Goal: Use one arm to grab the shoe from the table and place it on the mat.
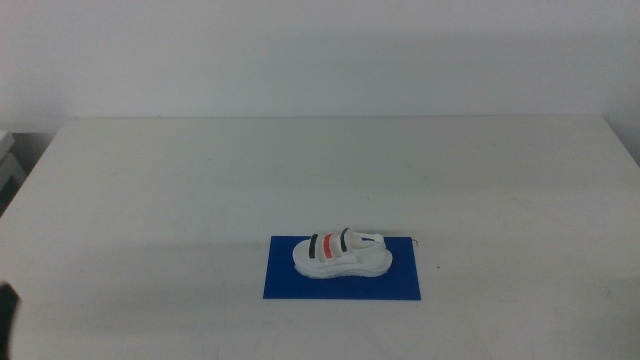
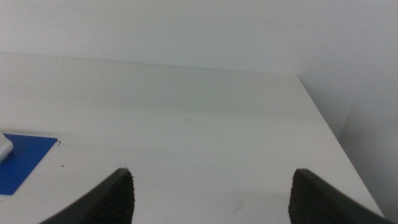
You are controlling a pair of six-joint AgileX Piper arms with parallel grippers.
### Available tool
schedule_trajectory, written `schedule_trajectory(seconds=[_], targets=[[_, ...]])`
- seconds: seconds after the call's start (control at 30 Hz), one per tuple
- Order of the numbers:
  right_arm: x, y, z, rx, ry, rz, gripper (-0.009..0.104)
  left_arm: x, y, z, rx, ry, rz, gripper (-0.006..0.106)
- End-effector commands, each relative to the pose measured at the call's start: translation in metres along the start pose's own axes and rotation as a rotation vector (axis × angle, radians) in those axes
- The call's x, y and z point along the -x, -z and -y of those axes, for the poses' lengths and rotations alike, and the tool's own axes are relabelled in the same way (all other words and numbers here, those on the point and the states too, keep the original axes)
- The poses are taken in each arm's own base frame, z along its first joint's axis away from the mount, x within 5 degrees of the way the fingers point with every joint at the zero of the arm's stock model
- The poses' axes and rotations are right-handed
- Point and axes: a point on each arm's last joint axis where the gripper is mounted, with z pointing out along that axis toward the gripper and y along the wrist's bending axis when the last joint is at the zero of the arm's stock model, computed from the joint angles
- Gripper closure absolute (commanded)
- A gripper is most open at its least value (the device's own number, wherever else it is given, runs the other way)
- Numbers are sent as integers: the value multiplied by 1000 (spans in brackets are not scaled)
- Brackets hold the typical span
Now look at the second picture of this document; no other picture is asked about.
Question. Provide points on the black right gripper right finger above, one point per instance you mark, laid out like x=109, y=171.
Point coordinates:
x=314, y=202

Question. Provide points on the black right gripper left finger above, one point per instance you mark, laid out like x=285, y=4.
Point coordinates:
x=112, y=202

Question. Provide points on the blue rectangular mat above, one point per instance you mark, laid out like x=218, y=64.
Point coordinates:
x=28, y=158

